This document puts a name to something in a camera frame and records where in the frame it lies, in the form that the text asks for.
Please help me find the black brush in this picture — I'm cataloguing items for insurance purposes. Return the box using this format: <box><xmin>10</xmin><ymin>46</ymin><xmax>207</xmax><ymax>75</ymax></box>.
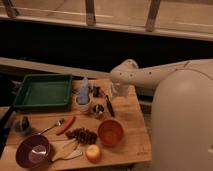
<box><xmin>101</xmin><ymin>91</ymin><xmax>115</xmax><ymax>117</ymax></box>

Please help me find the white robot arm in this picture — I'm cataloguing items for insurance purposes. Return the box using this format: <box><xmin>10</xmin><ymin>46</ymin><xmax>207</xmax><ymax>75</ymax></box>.
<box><xmin>110</xmin><ymin>59</ymin><xmax>213</xmax><ymax>171</ymax></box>

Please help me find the orange bowl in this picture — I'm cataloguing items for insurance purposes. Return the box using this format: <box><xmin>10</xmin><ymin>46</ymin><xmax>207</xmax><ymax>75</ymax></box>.
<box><xmin>97</xmin><ymin>120</ymin><xmax>124</xmax><ymax>147</ymax></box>

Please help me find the small dark block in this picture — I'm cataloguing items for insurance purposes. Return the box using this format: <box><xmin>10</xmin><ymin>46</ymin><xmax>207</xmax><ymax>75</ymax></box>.
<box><xmin>93</xmin><ymin>86</ymin><xmax>101</xmax><ymax>97</ymax></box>

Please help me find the small metal cup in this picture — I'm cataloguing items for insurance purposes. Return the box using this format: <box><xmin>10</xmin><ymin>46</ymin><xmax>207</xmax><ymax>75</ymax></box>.
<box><xmin>92</xmin><ymin>104</ymin><xmax>104</xmax><ymax>118</ymax></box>

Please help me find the white cup with blue cloth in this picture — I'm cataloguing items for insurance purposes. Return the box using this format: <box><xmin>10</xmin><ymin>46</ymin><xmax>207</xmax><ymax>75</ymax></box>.
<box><xmin>75</xmin><ymin>77</ymin><xmax>91</xmax><ymax>114</ymax></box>

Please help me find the wooden cutting board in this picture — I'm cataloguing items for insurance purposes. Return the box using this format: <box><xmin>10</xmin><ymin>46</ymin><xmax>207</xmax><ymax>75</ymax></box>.
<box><xmin>0</xmin><ymin>86</ymin><xmax>151</xmax><ymax>171</ymax></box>

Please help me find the red chili pepper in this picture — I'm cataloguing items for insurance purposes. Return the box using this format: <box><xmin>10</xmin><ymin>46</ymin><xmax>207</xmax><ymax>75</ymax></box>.
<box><xmin>56</xmin><ymin>116</ymin><xmax>76</xmax><ymax>135</ymax></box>

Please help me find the dark grape bunch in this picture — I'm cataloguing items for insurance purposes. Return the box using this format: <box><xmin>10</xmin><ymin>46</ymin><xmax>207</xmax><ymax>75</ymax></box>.
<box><xmin>65</xmin><ymin>128</ymin><xmax>97</xmax><ymax>145</ymax></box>

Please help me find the red yellow apple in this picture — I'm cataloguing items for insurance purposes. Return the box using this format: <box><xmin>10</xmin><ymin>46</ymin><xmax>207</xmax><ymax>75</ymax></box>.
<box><xmin>85</xmin><ymin>144</ymin><xmax>101</xmax><ymax>163</ymax></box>

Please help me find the metal fork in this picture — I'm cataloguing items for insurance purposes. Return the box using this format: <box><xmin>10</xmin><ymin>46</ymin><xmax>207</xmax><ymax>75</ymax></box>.
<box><xmin>37</xmin><ymin>118</ymin><xmax>65</xmax><ymax>135</ymax></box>

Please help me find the green plastic tray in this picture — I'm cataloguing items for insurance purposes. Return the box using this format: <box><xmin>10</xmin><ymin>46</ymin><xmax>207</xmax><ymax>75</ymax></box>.
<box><xmin>13</xmin><ymin>74</ymin><xmax>72</xmax><ymax>110</ymax></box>

